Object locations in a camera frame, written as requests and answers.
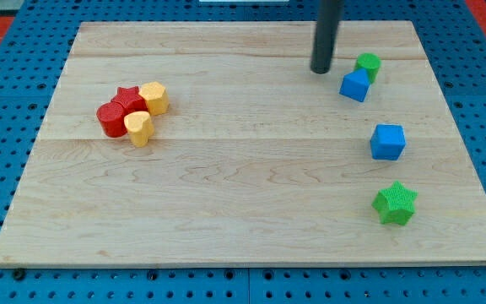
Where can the yellow heart block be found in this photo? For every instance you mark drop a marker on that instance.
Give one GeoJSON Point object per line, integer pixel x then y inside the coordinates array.
{"type": "Point", "coordinates": [140, 127]}

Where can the light wooden board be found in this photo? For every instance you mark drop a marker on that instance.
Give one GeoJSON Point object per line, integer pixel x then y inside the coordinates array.
{"type": "Point", "coordinates": [258, 162]}

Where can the yellow hexagon block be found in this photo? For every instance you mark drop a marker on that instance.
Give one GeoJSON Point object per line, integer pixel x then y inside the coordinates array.
{"type": "Point", "coordinates": [156, 98]}

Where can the red star block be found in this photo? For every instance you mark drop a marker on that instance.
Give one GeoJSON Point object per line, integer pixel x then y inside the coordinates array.
{"type": "Point", "coordinates": [130, 99]}

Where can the blue triangle block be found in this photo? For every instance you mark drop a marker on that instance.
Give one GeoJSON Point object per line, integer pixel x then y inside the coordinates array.
{"type": "Point", "coordinates": [355, 85]}

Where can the red cylinder block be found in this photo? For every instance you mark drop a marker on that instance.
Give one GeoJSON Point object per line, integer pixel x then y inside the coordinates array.
{"type": "Point", "coordinates": [111, 118]}

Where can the blue cube block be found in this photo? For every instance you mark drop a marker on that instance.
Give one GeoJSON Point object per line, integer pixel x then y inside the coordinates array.
{"type": "Point", "coordinates": [387, 142]}

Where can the green cylinder block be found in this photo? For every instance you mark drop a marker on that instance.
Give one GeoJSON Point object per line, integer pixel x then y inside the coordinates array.
{"type": "Point", "coordinates": [370, 62]}

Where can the green star block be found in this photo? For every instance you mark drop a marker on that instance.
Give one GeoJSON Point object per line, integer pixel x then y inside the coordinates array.
{"type": "Point", "coordinates": [395, 204]}

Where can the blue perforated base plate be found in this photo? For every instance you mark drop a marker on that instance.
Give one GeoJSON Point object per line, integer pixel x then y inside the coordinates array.
{"type": "Point", "coordinates": [32, 54]}

